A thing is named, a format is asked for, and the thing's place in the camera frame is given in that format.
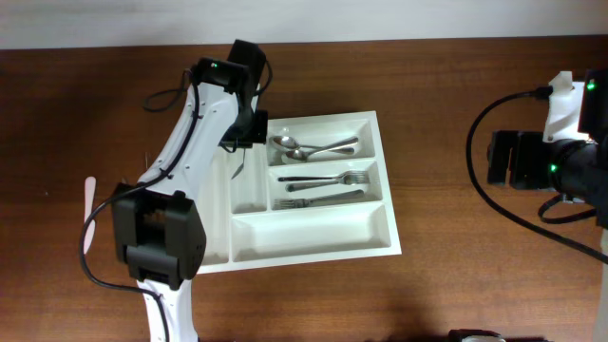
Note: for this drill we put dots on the white plastic knife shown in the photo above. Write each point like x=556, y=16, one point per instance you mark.
x=90, y=188

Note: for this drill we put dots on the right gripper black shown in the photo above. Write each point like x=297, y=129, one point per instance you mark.
x=527, y=145

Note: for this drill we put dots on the white plastic cutlery tray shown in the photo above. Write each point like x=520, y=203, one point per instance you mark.
x=245, y=231

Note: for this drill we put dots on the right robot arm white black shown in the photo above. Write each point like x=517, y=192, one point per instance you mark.
x=567, y=157

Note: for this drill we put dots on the steel tablespoon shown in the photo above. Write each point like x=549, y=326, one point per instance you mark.
x=302, y=154
x=286, y=143

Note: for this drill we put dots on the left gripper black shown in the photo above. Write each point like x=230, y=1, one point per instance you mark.
x=260, y=132

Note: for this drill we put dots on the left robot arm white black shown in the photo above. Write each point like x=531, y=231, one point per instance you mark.
x=158, y=231

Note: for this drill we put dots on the steel fork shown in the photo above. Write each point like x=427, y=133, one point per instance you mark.
x=323, y=177
x=343, y=180
x=282, y=204

